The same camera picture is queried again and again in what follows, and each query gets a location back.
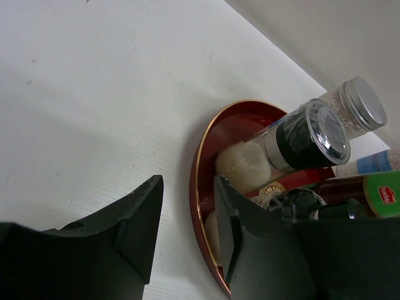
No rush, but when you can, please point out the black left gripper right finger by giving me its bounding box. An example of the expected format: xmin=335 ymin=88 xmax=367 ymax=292
xmin=214 ymin=176 xmax=399 ymax=299

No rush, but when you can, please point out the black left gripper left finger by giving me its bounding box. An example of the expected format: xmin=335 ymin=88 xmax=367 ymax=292
xmin=1 ymin=175 xmax=164 ymax=299

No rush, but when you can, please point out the wide jar black handle lid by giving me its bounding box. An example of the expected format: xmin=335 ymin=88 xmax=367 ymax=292
xmin=261 ymin=189 xmax=369 ymax=223

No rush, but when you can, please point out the tall grinder clear cap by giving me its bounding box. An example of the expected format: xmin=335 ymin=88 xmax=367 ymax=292
xmin=215 ymin=99 xmax=351 ymax=194

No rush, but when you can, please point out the sauce bottle yellow cap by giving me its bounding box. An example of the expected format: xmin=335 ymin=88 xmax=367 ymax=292
xmin=305 ymin=171 xmax=399 ymax=218

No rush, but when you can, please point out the red round tray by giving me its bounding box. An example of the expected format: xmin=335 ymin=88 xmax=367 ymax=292
xmin=189 ymin=99 xmax=337 ymax=296

